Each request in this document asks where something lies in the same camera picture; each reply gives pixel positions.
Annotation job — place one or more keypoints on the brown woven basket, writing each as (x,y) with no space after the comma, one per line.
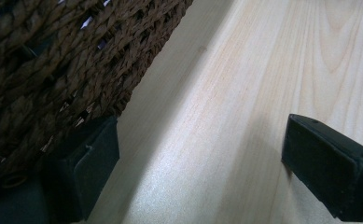
(61,62)

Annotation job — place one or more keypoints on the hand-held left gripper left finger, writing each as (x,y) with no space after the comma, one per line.
(86,174)

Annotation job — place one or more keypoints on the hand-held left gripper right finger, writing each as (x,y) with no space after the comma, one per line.
(325,168)

